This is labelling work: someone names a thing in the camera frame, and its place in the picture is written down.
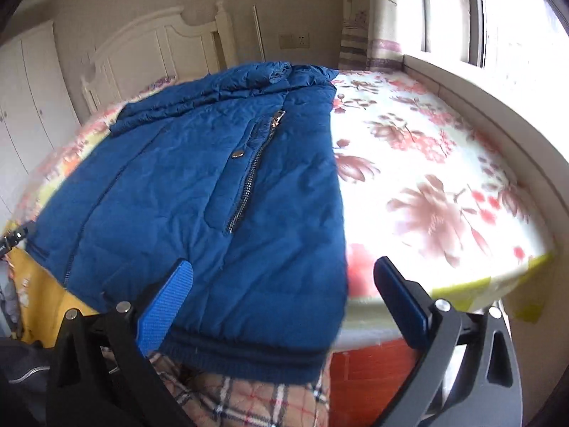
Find person's black jacket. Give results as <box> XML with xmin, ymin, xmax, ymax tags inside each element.
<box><xmin>0</xmin><ymin>338</ymin><xmax>56</xmax><ymax>427</ymax></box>

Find white window sill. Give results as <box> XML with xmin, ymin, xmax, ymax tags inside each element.
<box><xmin>402</xmin><ymin>53</ymin><xmax>569</xmax><ymax>321</ymax></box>

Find floral bed sheet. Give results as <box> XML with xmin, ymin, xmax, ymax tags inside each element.
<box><xmin>18</xmin><ymin>69</ymin><xmax>556</xmax><ymax>321</ymax></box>

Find thin metal pole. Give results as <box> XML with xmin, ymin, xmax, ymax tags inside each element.
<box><xmin>252</xmin><ymin>5</ymin><xmax>266</xmax><ymax>60</ymax></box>

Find white wooden headboard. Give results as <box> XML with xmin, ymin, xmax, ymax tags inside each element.
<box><xmin>80</xmin><ymin>0</ymin><xmax>238</xmax><ymax>114</ymax></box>

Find printed sailboat curtain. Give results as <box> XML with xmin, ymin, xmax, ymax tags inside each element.
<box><xmin>338</xmin><ymin>0</ymin><xmax>427</xmax><ymax>72</ymax></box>

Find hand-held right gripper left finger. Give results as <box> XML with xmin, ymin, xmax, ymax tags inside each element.
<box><xmin>47</xmin><ymin>259</ymin><xmax>195</xmax><ymax>427</ymax></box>

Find dark framed window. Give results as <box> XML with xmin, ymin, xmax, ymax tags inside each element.
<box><xmin>420</xmin><ymin>0</ymin><xmax>569</xmax><ymax>99</ymax></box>

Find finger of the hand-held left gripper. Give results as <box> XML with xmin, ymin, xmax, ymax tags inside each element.
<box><xmin>0</xmin><ymin>221</ymin><xmax>37</xmax><ymax>256</ymax></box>

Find plaid quilted pants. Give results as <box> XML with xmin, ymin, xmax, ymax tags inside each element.
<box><xmin>102</xmin><ymin>351</ymin><xmax>332</xmax><ymax>427</ymax></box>

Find beige wall socket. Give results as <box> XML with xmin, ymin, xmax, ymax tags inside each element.
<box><xmin>278</xmin><ymin>33</ymin><xmax>311</xmax><ymax>49</ymax></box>

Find white wardrobe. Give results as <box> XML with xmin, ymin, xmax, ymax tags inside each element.
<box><xmin>0</xmin><ymin>20</ymin><xmax>81</xmax><ymax>218</ymax></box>

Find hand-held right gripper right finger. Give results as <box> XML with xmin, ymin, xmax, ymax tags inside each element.
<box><xmin>373</xmin><ymin>257</ymin><xmax>524</xmax><ymax>427</ymax></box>

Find blue quilted jacket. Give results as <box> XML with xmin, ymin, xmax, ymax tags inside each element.
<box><xmin>29</xmin><ymin>62</ymin><xmax>350</xmax><ymax>385</ymax></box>

